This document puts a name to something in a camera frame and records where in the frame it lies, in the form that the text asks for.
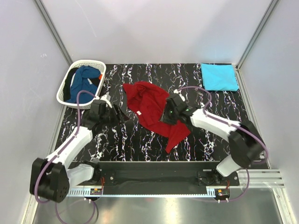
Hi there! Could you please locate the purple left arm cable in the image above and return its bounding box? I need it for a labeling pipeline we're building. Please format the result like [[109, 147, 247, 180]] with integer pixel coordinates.
[[34, 90, 101, 224]]

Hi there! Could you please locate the red t shirt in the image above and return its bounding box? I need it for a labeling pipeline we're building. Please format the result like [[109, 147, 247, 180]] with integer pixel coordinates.
[[122, 81, 190, 153]]

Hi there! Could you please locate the blue t shirt in basket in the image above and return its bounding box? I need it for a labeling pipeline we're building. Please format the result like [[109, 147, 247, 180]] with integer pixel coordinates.
[[66, 66, 102, 104]]

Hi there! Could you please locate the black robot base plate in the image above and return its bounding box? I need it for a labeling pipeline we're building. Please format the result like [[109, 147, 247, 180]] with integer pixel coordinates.
[[80, 161, 240, 187]]

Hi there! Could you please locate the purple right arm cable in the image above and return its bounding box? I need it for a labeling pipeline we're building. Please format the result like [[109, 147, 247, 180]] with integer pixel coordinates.
[[175, 86, 269, 203]]

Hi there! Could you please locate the white perforated laundry basket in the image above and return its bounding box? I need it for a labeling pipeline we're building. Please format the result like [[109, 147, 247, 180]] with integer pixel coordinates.
[[57, 60, 106, 110]]

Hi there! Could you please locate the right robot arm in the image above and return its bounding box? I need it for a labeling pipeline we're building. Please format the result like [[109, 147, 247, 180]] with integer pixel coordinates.
[[160, 93, 267, 184]]

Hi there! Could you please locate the aluminium rail with connectors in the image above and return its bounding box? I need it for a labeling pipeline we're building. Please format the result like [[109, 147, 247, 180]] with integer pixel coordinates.
[[40, 186, 232, 202]]

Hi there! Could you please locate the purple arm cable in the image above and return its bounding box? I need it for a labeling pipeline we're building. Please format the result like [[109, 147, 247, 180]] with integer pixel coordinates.
[[34, 90, 101, 224], [175, 86, 269, 203]]

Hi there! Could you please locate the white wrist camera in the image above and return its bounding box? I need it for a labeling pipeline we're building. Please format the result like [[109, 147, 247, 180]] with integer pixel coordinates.
[[174, 89, 185, 101], [100, 94, 112, 108]]

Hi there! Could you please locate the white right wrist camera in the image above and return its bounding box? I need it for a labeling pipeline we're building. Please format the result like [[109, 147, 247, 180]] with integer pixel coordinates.
[[174, 89, 185, 101]]

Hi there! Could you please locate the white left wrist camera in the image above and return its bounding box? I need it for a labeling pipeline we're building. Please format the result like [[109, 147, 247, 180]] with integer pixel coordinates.
[[100, 94, 112, 108]]

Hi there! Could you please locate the folded cyan t shirt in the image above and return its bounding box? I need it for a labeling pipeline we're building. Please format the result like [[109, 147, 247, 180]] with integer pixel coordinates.
[[201, 64, 239, 91]]

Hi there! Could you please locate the black garment in basket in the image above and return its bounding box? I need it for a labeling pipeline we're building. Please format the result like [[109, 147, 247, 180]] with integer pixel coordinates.
[[63, 68, 78, 102]]

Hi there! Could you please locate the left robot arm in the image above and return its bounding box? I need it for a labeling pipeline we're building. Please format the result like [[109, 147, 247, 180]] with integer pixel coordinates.
[[29, 99, 128, 203]]

